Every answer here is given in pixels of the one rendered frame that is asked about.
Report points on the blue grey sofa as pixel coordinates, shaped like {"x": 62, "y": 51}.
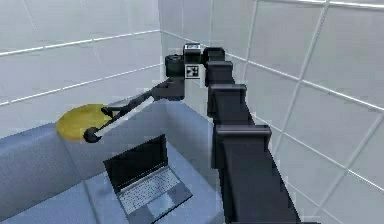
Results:
{"x": 50, "y": 173}

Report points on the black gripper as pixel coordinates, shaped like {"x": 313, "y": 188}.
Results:
{"x": 174, "y": 78}

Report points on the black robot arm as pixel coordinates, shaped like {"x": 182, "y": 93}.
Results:
{"x": 246, "y": 166}

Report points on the yellow round cushion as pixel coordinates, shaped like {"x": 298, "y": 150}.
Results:
{"x": 77, "y": 121}

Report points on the black open laptop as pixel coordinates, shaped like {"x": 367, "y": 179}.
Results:
{"x": 143, "y": 180}

